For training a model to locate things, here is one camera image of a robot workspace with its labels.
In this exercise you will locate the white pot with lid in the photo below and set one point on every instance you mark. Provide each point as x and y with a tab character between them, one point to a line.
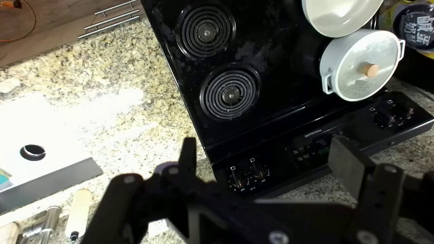
359	66

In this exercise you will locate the dark labelled container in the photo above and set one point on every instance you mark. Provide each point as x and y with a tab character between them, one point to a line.
414	22

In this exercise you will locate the chrome kitchen faucet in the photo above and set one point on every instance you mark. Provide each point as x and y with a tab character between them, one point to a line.
42	227

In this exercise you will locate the stainless steel sink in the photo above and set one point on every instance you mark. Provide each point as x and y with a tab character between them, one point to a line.
46	150

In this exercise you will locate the white soap dispenser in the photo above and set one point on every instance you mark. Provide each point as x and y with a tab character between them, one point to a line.
79	214

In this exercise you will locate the black electric stove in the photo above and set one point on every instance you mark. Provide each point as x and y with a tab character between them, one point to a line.
248	71

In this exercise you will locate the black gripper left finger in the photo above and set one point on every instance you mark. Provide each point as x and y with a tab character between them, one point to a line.
132	203

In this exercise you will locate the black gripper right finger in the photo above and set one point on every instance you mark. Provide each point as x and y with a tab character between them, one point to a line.
378	189

